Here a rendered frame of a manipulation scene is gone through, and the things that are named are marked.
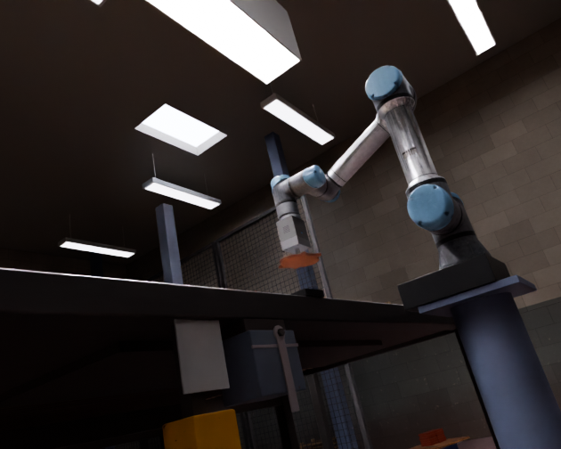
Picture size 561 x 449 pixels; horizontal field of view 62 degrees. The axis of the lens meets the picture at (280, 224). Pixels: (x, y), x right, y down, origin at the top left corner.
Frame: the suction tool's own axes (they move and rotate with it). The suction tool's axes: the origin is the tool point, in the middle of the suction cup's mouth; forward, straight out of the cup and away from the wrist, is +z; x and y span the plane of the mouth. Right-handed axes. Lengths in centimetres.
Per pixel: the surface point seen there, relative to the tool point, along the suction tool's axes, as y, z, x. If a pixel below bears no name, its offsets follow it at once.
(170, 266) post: -113, -74, -162
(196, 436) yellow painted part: 74, 45, 14
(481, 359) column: -5, 42, 42
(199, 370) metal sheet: 70, 35, 12
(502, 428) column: -6, 59, 41
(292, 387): 51, 40, 18
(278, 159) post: -373, -281, -182
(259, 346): 57, 32, 16
